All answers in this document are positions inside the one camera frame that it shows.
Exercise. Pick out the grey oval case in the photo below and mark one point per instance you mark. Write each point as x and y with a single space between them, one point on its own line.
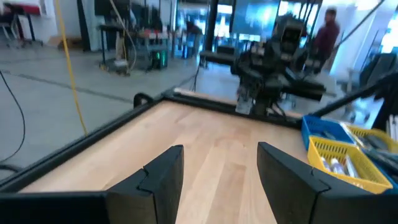
374 141

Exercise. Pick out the black bundle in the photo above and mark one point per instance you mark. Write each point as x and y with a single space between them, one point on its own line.
382 161

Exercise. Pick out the large display screen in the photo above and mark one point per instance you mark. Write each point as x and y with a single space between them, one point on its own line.
252 18

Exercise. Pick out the dark navy sachet tube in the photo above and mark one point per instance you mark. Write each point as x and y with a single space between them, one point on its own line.
326 135

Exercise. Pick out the white toothpaste tube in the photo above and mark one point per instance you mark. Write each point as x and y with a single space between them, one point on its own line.
324 164
350 167

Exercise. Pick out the person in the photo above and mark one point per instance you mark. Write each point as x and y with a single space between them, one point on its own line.
326 37

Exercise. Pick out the black workbench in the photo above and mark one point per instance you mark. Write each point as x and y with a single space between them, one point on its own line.
136 34

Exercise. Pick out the small white tube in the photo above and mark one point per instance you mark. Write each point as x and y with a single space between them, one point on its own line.
336 166

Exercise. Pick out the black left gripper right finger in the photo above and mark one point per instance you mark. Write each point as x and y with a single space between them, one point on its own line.
295 199

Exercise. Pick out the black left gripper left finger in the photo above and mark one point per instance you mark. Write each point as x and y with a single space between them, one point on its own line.
155 196

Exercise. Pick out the yellow perforated plastic basket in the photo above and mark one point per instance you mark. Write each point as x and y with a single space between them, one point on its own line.
360 132
357 180

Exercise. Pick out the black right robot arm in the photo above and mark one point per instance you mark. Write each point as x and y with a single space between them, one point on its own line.
289 37

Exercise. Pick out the black desk beam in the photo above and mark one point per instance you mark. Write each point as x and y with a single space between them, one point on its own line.
357 95

